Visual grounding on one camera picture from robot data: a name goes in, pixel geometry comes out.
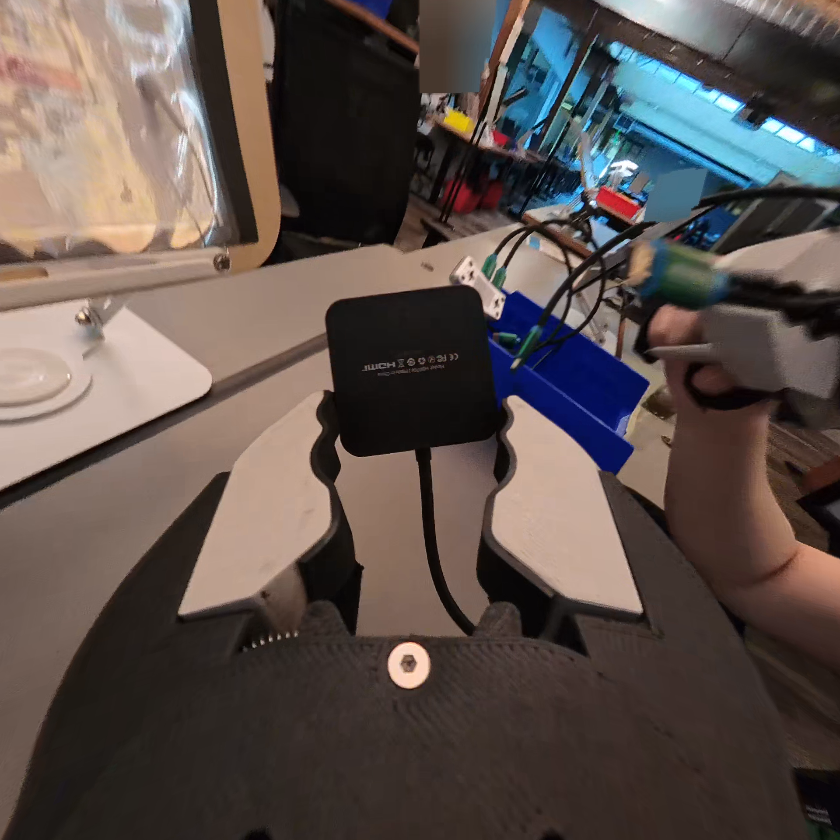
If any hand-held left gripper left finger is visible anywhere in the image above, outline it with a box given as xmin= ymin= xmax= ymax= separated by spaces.
xmin=177 ymin=390 xmax=363 ymax=636

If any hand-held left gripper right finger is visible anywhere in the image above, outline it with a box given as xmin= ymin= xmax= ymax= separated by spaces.
xmin=477 ymin=394 xmax=645 ymax=623

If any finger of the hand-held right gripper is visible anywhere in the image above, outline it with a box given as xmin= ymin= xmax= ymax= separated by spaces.
xmin=714 ymin=226 xmax=840 ymax=304
xmin=703 ymin=306 xmax=831 ymax=403

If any black braided HDMI cable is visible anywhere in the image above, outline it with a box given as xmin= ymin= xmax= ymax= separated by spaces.
xmin=626 ymin=185 xmax=840 ymax=311

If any blue storage bin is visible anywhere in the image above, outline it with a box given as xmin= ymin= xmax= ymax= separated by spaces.
xmin=486 ymin=289 xmax=651 ymax=475

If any black square adapter hub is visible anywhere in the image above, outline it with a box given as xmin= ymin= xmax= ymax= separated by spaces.
xmin=325 ymin=285 xmax=500 ymax=458

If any person's right forearm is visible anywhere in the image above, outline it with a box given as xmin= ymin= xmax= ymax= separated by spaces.
xmin=663 ymin=420 xmax=840 ymax=657

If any person's right hand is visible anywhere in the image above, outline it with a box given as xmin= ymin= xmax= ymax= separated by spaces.
xmin=646 ymin=305 xmax=723 ymax=429

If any red parts tray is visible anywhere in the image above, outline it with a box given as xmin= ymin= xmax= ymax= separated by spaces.
xmin=594 ymin=187 xmax=643 ymax=216

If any instruction sheet display stand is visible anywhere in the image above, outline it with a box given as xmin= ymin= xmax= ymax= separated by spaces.
xmin=0 ymin=0 xmax=283 ymax=493

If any silver adapter hub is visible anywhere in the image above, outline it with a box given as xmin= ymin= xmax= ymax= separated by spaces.
xmin=449 ymin=256 xmax=506 ymax=320

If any black office chair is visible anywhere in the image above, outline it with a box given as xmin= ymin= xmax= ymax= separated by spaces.
xmin=271 ymin=0 xmax=421 ymax=249

